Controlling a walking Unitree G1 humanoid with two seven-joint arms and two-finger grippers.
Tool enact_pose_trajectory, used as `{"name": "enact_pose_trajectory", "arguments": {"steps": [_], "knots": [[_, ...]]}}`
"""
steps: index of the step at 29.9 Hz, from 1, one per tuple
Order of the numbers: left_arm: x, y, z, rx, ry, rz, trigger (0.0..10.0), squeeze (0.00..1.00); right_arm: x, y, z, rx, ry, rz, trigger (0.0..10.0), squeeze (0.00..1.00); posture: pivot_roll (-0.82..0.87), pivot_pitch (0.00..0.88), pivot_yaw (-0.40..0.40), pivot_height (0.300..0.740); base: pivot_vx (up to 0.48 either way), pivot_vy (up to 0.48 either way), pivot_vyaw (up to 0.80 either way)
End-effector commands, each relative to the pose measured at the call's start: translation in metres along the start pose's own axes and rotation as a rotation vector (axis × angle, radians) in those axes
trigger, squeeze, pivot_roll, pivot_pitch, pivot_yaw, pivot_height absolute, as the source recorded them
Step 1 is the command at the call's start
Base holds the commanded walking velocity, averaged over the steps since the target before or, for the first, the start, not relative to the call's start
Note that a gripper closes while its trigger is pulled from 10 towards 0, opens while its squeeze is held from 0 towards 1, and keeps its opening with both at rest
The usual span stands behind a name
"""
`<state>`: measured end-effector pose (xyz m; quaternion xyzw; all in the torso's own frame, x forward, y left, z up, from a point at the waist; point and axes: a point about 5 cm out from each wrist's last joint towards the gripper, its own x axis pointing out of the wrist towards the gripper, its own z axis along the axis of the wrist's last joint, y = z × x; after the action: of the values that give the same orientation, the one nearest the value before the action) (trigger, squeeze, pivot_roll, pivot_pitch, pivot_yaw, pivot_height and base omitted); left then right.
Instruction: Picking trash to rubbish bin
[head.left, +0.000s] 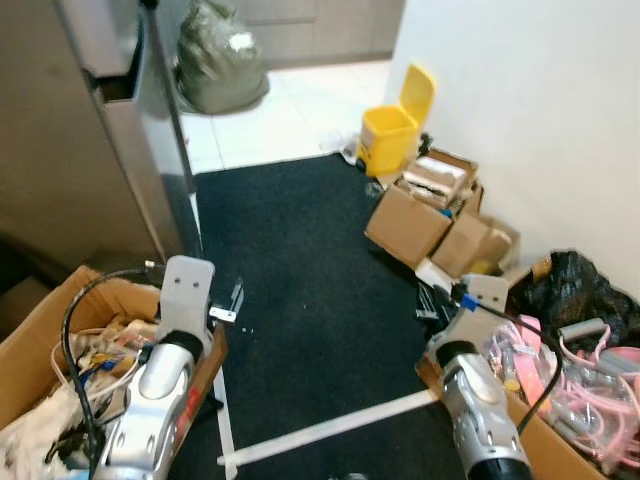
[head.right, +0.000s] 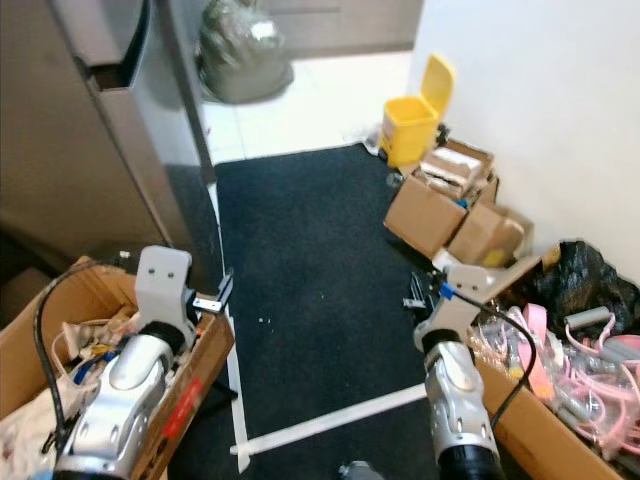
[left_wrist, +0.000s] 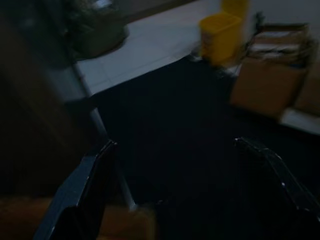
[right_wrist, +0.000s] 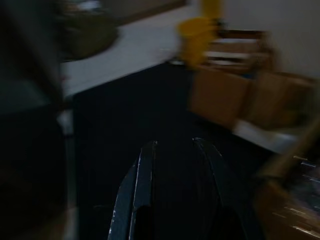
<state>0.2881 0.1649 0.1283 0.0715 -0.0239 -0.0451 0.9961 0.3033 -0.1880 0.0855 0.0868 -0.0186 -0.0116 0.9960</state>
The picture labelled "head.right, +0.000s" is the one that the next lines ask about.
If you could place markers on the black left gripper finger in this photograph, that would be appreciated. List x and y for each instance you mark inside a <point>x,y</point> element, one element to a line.
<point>227,285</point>

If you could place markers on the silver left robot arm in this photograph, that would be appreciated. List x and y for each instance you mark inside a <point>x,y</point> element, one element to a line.
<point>125,390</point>

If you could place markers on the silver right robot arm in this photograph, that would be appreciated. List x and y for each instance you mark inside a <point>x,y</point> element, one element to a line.
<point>455,400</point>

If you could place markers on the yellow rubbish bin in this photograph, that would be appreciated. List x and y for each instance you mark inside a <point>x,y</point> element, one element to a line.
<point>412,125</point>

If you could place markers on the white crumpled paper trash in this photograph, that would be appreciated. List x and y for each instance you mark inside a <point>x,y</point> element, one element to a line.
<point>25,430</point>

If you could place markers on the grey full trash bag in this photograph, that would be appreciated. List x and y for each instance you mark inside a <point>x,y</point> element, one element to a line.
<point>245,50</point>

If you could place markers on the large open cardboard box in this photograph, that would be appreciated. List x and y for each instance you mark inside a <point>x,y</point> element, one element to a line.
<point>420,215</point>

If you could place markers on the small plain cardboard box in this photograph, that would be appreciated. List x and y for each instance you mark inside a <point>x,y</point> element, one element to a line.
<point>485,235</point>

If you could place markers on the black floor mat taped edges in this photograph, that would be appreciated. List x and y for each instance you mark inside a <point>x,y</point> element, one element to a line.
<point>320,280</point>

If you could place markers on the cardboard box with red label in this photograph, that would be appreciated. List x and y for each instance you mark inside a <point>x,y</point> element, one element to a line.
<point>190,400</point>

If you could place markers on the white floor tape strip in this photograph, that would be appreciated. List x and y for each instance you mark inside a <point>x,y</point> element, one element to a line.
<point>330,420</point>

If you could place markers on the black plastic bag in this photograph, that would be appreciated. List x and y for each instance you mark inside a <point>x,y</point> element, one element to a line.
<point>585,275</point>

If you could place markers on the cardboard box with pink items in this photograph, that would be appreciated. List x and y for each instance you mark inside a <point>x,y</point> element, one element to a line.
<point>525,430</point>

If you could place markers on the grey robot foot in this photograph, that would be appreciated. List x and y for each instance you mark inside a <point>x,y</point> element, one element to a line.
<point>360,470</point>

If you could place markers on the pink clear plastic packaging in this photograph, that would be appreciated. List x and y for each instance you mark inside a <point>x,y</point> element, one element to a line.
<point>590,380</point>

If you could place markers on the stainless steel fridge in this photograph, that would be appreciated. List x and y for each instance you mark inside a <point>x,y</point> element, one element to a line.
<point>80,130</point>

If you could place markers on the grey kitchen cabinet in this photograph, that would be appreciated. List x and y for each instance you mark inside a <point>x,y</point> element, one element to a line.
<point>350,20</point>

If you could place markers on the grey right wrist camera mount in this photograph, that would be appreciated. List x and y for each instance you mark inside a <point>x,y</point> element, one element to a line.
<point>460,295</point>

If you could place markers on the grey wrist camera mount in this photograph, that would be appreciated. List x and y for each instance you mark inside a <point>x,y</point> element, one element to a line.
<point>460,295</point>
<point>163,285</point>

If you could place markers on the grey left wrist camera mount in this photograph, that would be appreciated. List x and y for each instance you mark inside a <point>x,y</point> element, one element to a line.
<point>163,285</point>

